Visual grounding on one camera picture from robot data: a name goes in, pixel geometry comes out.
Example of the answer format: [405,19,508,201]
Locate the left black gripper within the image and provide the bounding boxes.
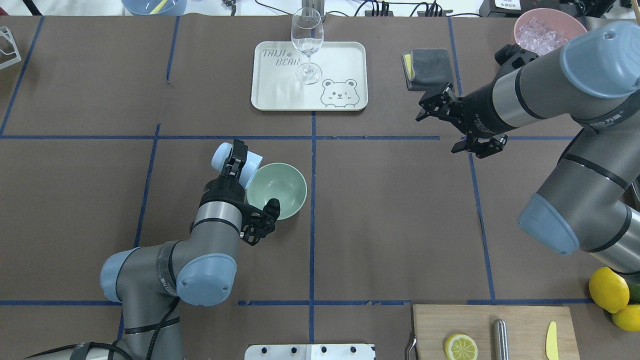
[199,139,249,207]

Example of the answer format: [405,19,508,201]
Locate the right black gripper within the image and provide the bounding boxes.
[415,82,509,158]

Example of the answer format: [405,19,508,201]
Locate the light blue cup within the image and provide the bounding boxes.
[211,139,263,189]

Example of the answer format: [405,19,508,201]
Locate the green bowl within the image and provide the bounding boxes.
[246,162,307,221]

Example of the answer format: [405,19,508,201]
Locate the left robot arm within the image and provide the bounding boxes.
[30,139,279,360]

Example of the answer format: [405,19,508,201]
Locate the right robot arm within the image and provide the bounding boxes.
[416,21,640,284]

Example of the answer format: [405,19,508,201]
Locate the ice cubes pile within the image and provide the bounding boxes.
[515,17,569,57]

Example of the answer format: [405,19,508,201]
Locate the pink bowl with ice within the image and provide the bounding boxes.
[513,7,587,57]

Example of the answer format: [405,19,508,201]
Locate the blue bowl with fork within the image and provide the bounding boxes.
[121,0,188,16]

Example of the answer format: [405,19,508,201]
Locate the grey yellow folded cloth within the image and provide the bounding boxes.
[401,48,454,91]

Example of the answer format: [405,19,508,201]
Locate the cream bear tray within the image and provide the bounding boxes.
[250,41,369,112]

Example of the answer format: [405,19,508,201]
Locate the clear wine glass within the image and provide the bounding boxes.
[290,7,324,85]

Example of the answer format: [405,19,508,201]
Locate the wooden cutting board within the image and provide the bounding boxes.
[411,304,582,360]

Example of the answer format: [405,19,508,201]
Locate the yellow lemon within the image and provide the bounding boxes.
[588,267,630,314]
[611,304,640,332]

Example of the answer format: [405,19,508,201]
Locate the lemon half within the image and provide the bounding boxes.
[443,333,479,360]

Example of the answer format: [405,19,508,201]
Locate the steel muddler rod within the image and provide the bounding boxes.
[493,318,510,360]

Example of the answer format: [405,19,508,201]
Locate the green avocado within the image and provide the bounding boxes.
[627,282,640,305]

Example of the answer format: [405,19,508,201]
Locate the yellow plastic knife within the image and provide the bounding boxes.
[545,321,559,360]

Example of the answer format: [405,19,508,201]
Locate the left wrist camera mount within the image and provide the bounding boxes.
[239,198,281,246]

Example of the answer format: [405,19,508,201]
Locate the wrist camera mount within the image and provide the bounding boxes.
[494,44,539,79]
[239,198,281,246]

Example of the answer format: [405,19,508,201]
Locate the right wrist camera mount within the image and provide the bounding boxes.
[494,44,539,79]

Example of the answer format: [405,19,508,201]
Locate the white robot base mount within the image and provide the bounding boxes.
[244,343,377,360]

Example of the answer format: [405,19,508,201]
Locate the white wire cup rack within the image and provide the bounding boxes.
[0,26,22,70]

